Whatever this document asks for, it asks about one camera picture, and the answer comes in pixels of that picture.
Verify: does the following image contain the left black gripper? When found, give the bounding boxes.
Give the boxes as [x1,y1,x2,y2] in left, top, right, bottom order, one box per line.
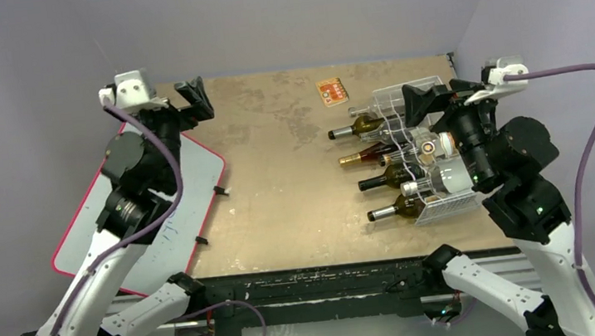
[105,75,219,194]

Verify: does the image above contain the clear round labelled bottle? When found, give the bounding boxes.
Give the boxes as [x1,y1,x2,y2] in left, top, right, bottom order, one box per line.
[378,132,459,167]

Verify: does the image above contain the large clear glass bottle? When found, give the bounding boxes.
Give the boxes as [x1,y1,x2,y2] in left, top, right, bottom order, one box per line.
[400,157,473,198]

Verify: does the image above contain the clear square glass bottle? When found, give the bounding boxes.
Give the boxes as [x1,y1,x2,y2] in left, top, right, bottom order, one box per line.
[348,84,405,118]

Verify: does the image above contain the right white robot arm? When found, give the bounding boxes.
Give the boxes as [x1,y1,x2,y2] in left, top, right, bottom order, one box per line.
[402,66,595,336]

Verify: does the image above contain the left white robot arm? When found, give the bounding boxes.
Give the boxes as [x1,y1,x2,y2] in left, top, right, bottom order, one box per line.
[20,77,214,336]

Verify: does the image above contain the green bottle silver cap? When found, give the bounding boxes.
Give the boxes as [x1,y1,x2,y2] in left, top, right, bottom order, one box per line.
[327,114,404,140]

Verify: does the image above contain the red bottle gold cap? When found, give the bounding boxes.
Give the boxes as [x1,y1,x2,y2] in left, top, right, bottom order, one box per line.
[338,143,398,168]

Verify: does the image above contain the dark green bottle black cap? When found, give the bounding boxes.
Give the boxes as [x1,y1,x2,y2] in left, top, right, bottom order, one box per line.
[358,163,426,192]

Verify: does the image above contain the olive bottle silver cap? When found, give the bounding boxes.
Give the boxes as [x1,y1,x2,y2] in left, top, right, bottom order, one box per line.
[367,195,426,222]

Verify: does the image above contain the black clip upper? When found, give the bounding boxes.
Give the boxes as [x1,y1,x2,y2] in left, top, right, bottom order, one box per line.
[213,186,231,196]

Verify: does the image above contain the black clip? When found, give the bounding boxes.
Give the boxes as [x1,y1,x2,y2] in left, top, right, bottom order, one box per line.
[213,186,231,196]
[195,236,208,246]

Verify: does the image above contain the black clip lower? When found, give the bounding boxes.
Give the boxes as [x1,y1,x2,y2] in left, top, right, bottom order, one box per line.
[195,236,208,246]

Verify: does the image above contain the white wire wine rack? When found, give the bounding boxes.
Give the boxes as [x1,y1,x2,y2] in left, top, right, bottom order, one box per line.
[371,71,487,231]

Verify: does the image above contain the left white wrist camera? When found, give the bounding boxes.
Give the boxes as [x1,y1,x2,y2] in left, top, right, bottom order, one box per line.
[98,68,170,114]

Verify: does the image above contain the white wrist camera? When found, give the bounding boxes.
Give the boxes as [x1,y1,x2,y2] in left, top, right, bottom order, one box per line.
[464,56,529,105]
[98,68,170,114]

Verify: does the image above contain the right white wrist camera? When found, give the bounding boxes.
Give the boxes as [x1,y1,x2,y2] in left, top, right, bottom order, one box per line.
[464,56,529,105]

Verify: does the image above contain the black table front rail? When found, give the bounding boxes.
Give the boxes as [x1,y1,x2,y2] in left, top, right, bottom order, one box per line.
[191,257,455,336]

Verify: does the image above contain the purple cable loop right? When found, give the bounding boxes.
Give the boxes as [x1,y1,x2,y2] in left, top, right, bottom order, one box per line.
[422,295,481,332]

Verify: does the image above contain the purple cable loop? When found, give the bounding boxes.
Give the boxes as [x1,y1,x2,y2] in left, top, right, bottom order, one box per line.
[170,296,268,336]
[422,295,481,332]

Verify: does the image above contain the aluminium frame rail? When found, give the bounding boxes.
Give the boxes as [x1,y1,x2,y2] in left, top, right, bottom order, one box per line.
[106,253,542,316]

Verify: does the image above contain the purple cable loop left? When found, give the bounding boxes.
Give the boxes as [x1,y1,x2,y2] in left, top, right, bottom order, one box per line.
[170,296,268,336]

